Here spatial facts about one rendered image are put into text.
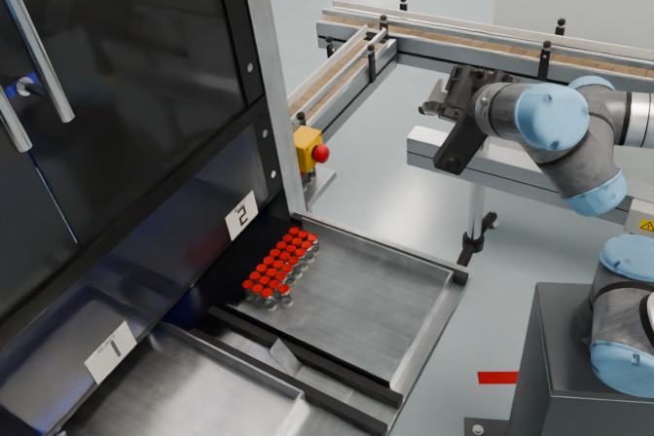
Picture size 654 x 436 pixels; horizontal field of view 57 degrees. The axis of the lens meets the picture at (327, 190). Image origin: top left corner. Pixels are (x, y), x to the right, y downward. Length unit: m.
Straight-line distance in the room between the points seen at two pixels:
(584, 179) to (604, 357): 0.32
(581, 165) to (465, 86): 0.22
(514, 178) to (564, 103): 1.28
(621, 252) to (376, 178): 1.80
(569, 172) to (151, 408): 0.76
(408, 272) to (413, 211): 1.41
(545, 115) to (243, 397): 0.67
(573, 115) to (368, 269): 0.60
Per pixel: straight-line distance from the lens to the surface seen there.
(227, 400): 1.08
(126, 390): 1.16
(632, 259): 1.10
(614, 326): 1.03
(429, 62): 1.86
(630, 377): 1.03
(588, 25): 2.36
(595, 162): 0.80
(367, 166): 2.84
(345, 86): 1.65
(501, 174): 2.02
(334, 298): 1.17
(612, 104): 0.91
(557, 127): 0.74
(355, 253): 1.24
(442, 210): 2.61
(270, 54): 1.11
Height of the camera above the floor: 1.79
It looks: 41 degrees down
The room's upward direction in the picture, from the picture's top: 8 degrees counter-clockwise
